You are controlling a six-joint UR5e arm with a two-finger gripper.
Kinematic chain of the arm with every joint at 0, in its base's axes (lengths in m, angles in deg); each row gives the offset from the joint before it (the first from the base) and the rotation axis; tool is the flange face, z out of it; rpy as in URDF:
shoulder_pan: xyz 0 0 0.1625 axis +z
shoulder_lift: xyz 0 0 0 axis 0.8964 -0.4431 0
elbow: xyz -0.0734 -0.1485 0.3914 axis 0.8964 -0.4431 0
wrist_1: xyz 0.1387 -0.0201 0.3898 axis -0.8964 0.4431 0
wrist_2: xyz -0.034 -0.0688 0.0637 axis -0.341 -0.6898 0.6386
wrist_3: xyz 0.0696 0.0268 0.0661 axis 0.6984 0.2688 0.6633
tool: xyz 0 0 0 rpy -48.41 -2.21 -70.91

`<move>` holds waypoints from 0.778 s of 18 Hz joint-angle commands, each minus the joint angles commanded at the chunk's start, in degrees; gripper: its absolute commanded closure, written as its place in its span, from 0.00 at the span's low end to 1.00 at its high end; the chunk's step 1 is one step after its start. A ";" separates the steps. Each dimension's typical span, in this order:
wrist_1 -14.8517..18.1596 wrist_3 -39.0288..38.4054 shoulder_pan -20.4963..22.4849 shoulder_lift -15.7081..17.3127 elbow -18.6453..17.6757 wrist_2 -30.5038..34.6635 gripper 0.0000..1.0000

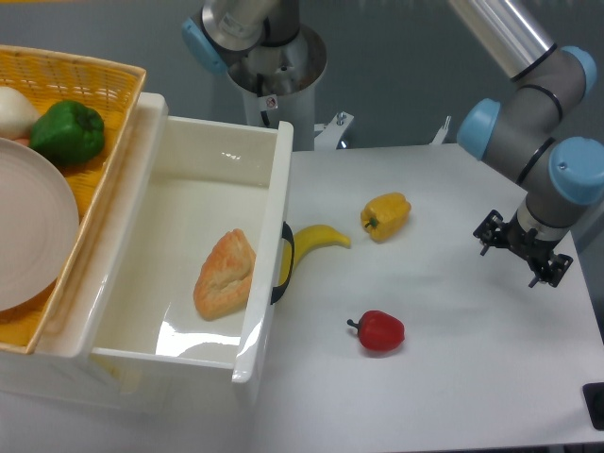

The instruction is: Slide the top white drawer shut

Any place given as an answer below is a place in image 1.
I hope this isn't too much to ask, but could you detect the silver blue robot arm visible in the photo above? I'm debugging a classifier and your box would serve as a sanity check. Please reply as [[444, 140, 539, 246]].
[[181, 1, 603, 286]]

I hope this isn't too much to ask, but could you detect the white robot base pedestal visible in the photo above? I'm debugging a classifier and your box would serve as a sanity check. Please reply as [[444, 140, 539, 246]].
[[226, 23, 454, 152]]

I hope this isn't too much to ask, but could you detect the white top drawer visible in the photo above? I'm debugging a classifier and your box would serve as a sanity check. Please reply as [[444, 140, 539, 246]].
[[92, 117, 294, 385]]

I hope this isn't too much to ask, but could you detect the red bell pepper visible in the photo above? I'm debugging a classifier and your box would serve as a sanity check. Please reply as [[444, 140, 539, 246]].
[[346, 310, 405, 353]]

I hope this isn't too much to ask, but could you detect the green bell pepper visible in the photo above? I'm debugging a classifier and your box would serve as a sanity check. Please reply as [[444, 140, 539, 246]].
[[29, 100, 105, 166]]

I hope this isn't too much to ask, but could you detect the black object at table edge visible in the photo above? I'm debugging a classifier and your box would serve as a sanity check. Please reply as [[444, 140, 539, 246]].
[[582, 382, 604, 431]]

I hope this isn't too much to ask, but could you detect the yellow bell pepper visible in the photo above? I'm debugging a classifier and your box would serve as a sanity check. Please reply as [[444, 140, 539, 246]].
[[361, 193, 411, 243]]

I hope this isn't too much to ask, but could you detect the pink plate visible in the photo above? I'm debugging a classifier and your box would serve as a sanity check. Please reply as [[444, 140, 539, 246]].
[[1, 139, 79, 310]]

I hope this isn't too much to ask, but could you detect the yellow woven basket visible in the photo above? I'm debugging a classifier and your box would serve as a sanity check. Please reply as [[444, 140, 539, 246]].
[[1, 45, 146, 354]]

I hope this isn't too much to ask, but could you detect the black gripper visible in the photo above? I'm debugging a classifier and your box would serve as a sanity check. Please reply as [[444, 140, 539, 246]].
[[473, 210, 573, 288]]

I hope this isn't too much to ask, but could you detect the white onion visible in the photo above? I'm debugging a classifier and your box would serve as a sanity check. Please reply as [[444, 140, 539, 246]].
[[0, 86, 41, 140]]

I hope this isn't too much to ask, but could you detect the white drawer cabinet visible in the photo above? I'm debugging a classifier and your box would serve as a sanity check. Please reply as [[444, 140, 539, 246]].
[[0, 92, 259, 416]]

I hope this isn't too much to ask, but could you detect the orange item under plate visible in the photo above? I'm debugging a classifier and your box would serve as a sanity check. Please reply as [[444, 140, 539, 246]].
[[12, 138, 30, 147]]

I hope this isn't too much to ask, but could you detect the black top drawer handle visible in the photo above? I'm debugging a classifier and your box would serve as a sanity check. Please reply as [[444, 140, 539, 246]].
[[270, 222, 295, 305]]

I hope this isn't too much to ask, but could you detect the yellow banana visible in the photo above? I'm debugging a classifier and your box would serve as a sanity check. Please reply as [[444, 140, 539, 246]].
[[279, 225, 351, 277]]

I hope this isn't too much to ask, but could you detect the orange bread pastry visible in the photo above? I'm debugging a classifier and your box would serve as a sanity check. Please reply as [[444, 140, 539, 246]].
[[193, 228, 256, 321]]

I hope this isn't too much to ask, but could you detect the black cable on pedestal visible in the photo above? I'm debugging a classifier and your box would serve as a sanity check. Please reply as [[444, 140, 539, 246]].
[[256, 74, 274, 128]]

